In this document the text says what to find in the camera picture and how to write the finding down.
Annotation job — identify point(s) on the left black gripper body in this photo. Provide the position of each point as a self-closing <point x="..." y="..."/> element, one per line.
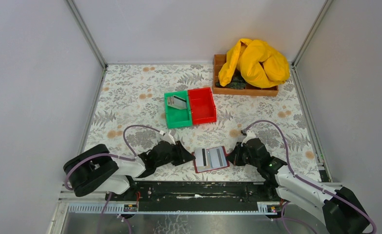
<point x="176" y="153"/>

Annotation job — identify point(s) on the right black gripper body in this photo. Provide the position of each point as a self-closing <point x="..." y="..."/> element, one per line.
<point x="240" y="155"/>

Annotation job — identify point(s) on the red leather card holder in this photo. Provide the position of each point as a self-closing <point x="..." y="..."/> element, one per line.
<point x="210" y="159"/>

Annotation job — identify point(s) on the green plastic bin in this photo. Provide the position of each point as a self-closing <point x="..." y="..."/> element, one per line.
<point x="176" y="118"/>

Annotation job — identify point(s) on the red plastic bin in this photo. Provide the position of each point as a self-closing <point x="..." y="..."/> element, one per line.
<point x="203" y="109"/>

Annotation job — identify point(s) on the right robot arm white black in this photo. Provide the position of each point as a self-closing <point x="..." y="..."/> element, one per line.
<point x="338" y="209"/>

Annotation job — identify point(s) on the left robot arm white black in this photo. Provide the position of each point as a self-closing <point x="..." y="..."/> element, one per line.
<point x="97" y="168"/>

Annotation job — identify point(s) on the silver cards in green bin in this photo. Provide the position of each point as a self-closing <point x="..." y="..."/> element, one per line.
<point x="177" y="102"/>

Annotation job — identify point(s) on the floral table mat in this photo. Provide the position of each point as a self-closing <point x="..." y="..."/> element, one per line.
<point x="130" y="110"/>

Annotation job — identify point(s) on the dark green item in tray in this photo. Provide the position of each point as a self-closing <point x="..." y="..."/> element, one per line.
<point x="237" y="83"/>

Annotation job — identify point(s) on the yellow cloth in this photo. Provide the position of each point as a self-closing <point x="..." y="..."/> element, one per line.
<point x="259" y="64"/>

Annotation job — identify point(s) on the wooden tray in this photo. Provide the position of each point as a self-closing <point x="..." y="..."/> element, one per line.
<point x="249" y="90"/>

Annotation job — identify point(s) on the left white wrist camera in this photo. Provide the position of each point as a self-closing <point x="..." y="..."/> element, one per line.
<point x="168" y="136"/>

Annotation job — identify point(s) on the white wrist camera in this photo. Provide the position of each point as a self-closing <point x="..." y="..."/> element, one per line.
<point x="249" y="135"/>
<point x="168" y="136"/>

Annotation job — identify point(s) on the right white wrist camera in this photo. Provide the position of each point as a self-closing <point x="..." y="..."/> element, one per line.
<point x="249" y="135"/>

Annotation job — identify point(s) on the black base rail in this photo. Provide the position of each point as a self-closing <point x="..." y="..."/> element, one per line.
<point x="169" y="196"/>

